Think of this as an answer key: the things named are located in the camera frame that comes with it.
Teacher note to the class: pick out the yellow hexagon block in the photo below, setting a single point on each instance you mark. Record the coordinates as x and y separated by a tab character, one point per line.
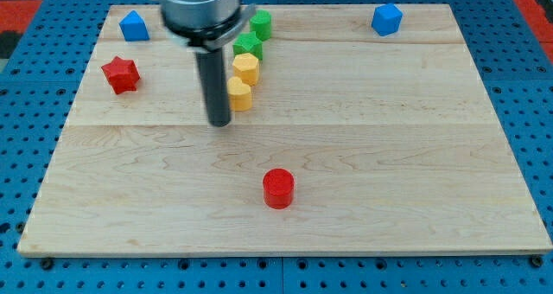
247	68

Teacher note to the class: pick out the red star block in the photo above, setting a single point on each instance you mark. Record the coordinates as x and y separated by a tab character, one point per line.
121	75

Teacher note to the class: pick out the light wooden board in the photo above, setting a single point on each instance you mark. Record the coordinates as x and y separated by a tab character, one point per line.
393	143

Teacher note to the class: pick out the green star block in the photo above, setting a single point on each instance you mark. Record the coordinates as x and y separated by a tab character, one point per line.
248	43

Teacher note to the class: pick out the blue hexagon block right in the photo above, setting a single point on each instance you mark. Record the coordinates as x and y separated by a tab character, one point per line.
387	19

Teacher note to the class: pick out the green cylinder block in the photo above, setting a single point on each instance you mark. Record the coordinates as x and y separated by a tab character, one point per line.
261	24

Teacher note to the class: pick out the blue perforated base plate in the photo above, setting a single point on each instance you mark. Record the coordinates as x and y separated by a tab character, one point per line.
42	77

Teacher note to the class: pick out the yellow heart block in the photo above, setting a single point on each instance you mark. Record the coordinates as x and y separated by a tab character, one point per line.
240	95

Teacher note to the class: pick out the red cylinder block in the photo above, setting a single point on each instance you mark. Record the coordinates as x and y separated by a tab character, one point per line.
279	185

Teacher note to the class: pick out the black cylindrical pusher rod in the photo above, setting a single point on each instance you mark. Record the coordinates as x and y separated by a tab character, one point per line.
212	73

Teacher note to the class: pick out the blue pentagon block left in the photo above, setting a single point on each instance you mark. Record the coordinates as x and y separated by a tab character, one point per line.
133	27

